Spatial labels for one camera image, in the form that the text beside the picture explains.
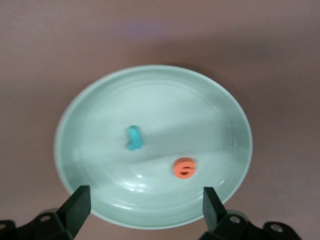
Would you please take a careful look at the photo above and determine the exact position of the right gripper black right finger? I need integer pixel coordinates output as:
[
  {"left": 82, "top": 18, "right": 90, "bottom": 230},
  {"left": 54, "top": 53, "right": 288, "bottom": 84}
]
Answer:
[{"left": 199, "top": 186, "right": 301, "bottom": 240}]

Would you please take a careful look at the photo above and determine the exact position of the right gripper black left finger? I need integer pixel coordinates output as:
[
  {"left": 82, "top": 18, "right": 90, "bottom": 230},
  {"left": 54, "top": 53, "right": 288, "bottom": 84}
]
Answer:
[{"left": 0, "top": 185, "right": 91, "bottom": 240}]

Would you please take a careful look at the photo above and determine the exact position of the orange foam letter e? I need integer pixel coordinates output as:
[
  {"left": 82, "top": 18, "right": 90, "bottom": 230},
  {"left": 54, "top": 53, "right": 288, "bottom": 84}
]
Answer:
[{"left": 172, "top": 157, "right": 197, "bottom": 180}]

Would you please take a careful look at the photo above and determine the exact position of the teal foam letter r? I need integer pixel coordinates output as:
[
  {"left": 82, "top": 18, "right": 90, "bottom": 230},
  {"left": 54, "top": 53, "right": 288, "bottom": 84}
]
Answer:
[{"left": 124, "top": 124, "right": 146, "bottom": 152}]

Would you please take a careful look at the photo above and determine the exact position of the pale green plate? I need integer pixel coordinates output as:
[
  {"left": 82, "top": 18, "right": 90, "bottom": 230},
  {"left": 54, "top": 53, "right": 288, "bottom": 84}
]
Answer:
[{"left": 53, "top": 64, "right": 253, "bottom": 230}]

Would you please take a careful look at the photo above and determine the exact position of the brown table cover mat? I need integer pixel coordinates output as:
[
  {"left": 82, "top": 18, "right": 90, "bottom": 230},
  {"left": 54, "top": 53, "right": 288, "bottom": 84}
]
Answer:
[{"left": 0, "top": 0, "right": 320, "bottom": 240}]

